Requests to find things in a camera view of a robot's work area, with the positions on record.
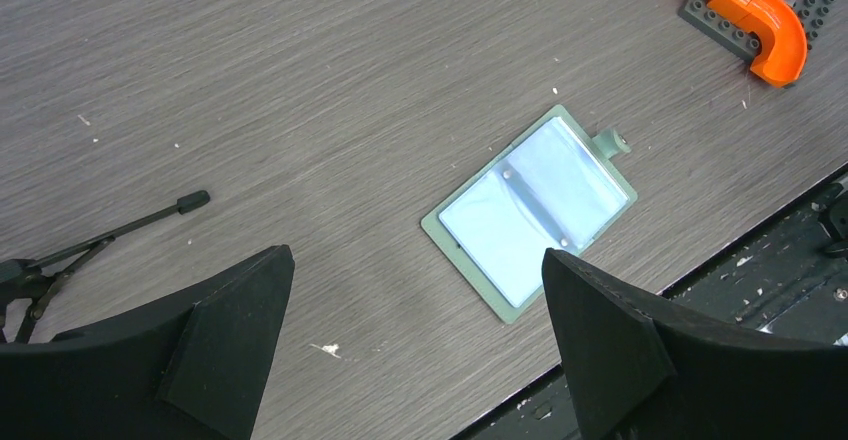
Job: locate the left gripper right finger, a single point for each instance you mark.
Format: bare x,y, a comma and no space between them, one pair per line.
639,366

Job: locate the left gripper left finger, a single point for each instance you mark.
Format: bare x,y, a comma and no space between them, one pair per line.
191,365

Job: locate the green leather card holder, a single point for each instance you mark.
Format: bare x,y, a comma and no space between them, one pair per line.
554,186

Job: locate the orange curved toy piece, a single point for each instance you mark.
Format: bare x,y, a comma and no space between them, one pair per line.
784,46

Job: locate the microphone with black shock mount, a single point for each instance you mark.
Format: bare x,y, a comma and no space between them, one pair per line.
39,280

